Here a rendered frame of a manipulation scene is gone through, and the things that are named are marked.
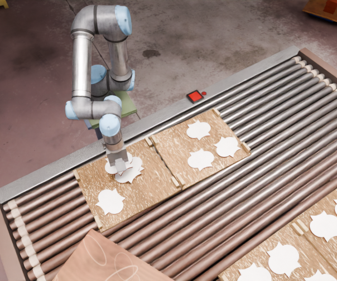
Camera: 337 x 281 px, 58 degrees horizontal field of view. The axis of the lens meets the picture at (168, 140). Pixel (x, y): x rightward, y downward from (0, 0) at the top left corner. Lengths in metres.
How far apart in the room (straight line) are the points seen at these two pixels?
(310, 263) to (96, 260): 0.86
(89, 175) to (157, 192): 0.34
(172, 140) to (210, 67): 1.93
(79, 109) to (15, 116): 2.02
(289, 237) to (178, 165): 0.59
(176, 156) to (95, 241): 0.57
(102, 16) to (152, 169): 0.73
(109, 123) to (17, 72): 2.61
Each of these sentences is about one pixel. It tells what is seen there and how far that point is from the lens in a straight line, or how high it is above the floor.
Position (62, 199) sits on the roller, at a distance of 1.54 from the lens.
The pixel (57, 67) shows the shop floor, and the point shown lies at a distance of 3.59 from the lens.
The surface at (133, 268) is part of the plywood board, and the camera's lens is 1.25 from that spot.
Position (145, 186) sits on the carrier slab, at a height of 0.94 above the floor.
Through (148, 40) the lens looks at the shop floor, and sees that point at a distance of 3.76.
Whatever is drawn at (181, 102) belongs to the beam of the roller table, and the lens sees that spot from 1.81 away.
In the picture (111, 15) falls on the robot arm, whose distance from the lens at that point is 1.37.
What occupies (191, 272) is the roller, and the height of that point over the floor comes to 0.92.
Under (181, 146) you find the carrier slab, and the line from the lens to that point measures 1.59.
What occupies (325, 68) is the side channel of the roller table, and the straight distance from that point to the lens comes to 2.20.
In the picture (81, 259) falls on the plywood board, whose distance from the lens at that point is 1.29.
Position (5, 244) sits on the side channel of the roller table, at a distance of 1.52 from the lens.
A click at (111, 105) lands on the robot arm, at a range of 1.25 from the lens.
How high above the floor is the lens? 2.25
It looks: 55 degrees down
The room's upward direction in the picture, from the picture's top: 1 degrees clockwise
